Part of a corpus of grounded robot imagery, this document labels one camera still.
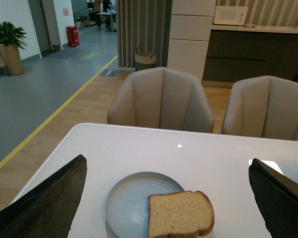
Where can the dark kitchen counter cabinet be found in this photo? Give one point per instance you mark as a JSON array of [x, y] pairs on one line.
[[238, 53]]

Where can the beige chair on left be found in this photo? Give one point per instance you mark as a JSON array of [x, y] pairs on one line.
[[162, 98]]

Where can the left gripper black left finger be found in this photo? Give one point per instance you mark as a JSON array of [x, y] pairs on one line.
[[47, 210]]

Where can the brown bread slice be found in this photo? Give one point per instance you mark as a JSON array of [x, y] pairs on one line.
[[185, 214]]

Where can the grey round plate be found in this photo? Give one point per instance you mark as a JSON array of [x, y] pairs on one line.
[[127, 204]]

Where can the grey pleated curtain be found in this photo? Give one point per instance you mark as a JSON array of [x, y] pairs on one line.
[[145, 24]]

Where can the woven storage basket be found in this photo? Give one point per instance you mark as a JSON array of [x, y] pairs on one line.
[[144, 60]]

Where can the green potted plant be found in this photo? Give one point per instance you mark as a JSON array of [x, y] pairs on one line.
[[11, 40]]

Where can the white microwave oven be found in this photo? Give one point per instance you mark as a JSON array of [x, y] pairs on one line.
[[230, 15]]

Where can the beige chair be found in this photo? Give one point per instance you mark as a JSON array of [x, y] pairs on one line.
[[162, 98], [264, 106]]

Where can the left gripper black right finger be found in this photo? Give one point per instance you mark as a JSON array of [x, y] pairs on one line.
[[277, 199]]

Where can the beige chair on right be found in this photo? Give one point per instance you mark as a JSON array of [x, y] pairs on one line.
[[264, 106]]

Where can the white tall cabinet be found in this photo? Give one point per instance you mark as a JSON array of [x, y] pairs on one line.
[[190, 29]]

